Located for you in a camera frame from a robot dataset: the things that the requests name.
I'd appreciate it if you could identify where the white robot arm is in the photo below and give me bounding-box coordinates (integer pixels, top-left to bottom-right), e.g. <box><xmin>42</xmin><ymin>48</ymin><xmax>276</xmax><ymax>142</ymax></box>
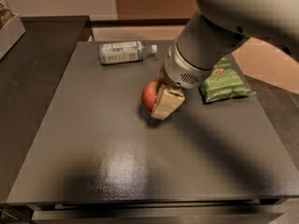
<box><xmin>151</xmin><ymin>0</ymin><xmax>299</xmax><ymax>119</ymax></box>

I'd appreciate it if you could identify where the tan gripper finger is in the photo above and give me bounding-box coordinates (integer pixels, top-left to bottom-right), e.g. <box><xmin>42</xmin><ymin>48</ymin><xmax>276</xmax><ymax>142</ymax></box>
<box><xmin>150</xmin><ymin>84</ymin><xmax>185</xmax><ymax>120</ymax></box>

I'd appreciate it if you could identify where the blue plastic water bottle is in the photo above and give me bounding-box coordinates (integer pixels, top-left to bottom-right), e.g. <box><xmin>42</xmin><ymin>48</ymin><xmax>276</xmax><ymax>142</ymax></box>
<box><xmin>99</xmin><ymin>40</ymin><xmax>158</xmax><ymax>65</ymax></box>

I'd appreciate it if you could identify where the red apple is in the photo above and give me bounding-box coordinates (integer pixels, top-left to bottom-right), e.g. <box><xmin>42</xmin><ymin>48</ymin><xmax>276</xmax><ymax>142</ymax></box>
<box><xmin>141</xmin><ymin>80</ymin><xmax>161</xmax><ymax>111</ymax></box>

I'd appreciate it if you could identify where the grey box with items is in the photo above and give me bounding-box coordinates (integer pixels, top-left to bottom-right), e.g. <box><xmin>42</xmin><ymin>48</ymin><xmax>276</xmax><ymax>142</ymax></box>
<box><xmin>0</xmin><ymin>0</ymin><xmax>25</xmax><ymax>60</ymax></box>

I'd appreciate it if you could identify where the green jalapeno chip bag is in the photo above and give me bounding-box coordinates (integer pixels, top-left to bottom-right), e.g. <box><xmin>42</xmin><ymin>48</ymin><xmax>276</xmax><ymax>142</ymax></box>
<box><xmin>199</xmin><ymin>58</ymin><xmax>253</xmax><ymax>104</ymax></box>

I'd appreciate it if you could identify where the dark side counter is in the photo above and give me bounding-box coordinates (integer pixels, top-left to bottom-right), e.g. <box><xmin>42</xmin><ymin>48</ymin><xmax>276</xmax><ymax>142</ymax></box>
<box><xmin>0</xmin><ymin>15</ymin><xmax>91</xmax><ymax>204</ymax></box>

